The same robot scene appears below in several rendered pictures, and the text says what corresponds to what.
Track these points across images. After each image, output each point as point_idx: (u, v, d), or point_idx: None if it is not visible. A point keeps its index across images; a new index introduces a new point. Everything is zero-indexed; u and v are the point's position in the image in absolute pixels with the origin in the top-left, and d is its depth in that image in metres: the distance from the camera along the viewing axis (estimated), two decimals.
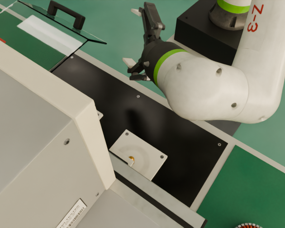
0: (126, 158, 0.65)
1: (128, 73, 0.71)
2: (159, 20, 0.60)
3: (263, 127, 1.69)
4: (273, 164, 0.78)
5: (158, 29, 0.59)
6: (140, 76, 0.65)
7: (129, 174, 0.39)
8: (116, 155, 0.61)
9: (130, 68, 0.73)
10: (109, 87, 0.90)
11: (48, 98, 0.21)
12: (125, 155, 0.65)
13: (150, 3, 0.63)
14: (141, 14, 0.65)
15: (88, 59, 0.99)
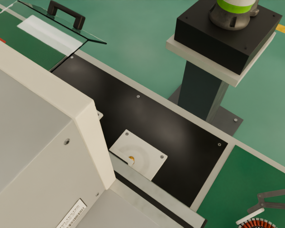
0: (126, 158, 0.65)
1: None
2: None
3: (263, 127, 1.69)
4: (273, 164, 0.78)
5: None
6: None
7: (129, 174, 0.39)
8: (116, 155, 0.61)
9: None
10: (109, 87, 0.90)
11: (48, 98, 0.21)
12: (125, 155, 0.65)
13: (260, 193, 0.62)
14: (263, 208, 0.60)
15: (88, 59, 0.99)
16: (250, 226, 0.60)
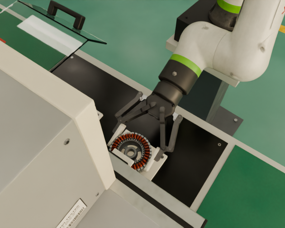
0: (126, 158, 0.65)
1: (164, 148, 0.66)
2: None
3: (263, 127, 1.69)
4: (273, 164, 0.78)
5: (143, 93, 0.72)
6: (176, 121, 0.67)
7: (129, 174, 0.39)
8: (116, 155, 0.61)
9: (159, 153, 0.67)
10: (109, 87, 0.90)
11: (48, 98, 0.21)
12: (125, 155, 0.65)
13: (118, 114, 0.73)
14: (122, 123, 0.71)
15: (88, 59, 0.99)
16: (118, 141, 0.70)
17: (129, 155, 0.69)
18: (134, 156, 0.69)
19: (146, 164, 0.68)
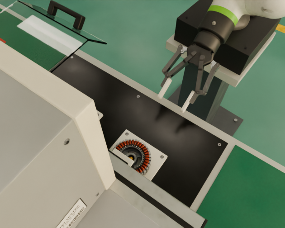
0: (126, 158, 0.65)
1: (198, 91, 0.75)
2: None
3: (263, 127, 1.69)
4: (273, 164, 0.78)
5: (182, 46, 0.79)
6: (213, 68, 0.75)
7: (129, 174, 0.39)
8: (116, 155, 0.61)
9: (193, 96, 0.76)
10: (109, 87, 0.90)
11: (48, 98, 0.21)
12: (125, 155, 0.65)
13: (164, 69, 0.80)
14: (169, 78, 0.79)
15: (88, 59, 0.99)
16: (119, 148, 0.73)
17: None
18: (134, 162, 0.72)
19: (145, 169, 0.71)
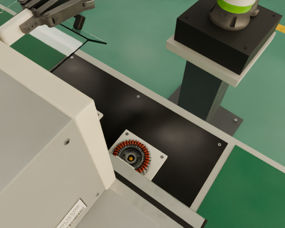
0: (127, 165, 0.69)
1: (37, 10, 0.45)
2: None
3: (263, 127, 1.69)
4: (273, 164, 0.78)
5: None
6: None
7: (129, 174, 0.39)
8: None
9: (30, 19, 0.45)
10: (109, 87, 0.90)
11: (48, 98, 0.21)
12: (126, 163, 0.69)
13: (25, 5, 0.49)
14: (27, 10, 0.46)
15: (88, 59, 0.99)
16: (119, 148, 0.73)
17: (129, 161, 0.72)
18: (134, 162, 0.72)
19: (145, 169, 0.71)
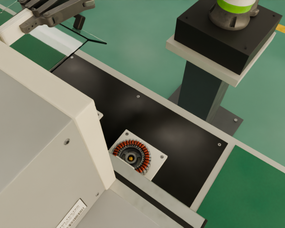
0: (127, 165, 0.69)
1: (37, 10, 0.45)
2: None
3: (263, 127, 1.69)
4: (273, 164, 0.78)
5: None
6: None
7: (129, 174, 0.39)
8: None
9: (30, 19, 0.45)
10: (109, 87, 0.90)
11: (48, 98, 0.21)
12: (126, 163, 0.69)
13: None
14: (27, 10, 0.46)
15: (88, 59, 0.99)
16: (119, 148, 0.73)
17: (129, 161, 0.72)
18: (134, 162, 0.72)
19: (145, 169, 0.71)
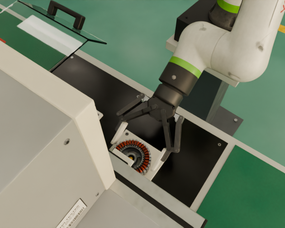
0: (126, 158, 0.65)
1: (170, 149, 0.68)
2: None
3: (263, 127, 1.69)
4: (273, 164, 0.78)
5: (145, 95, 0.73)
6: (178, 122, 0.69)
7: (129, 174, 0.39)
8: (116, 155, 0.61)
9: (165, 154, 0.69)
10: (109, 87, 0.90)
11: (48, 98, 0.21)
12: (125, 155, 0.65)
13: (119, 112, 0.75)
14: (123, 121, 0.73)
15: (88, 59, 0.99)
16: (119, 148, 0.73)
17: None
18: (134, 162, 0.72)
19: (145, 169, 0.71)
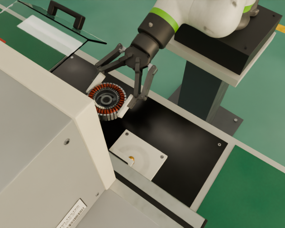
0: (126, 158, 0.65)
1: (136, 94, 0.70)
2: None
3: (263, 127, 1.69)
4: (273, 164, 0.78)
5: (122, 45, 0.76)
6: (150, 71, 0.71)
7: (129, 174, 0.39)
8: (116, 155, 0.61)
9: (132, 100, 0.71)
10: None
11: (48, 98, 0.21)
12: (125, 155, 0.65)
13: (98, 64, 0.77)
14: (101, 72, 0.75)
15: (88, 59, 0.99)
16: (96, 89, 0.74)
17: (104, 102, 0.73)
18: (109, 103, 0.73)
19: None
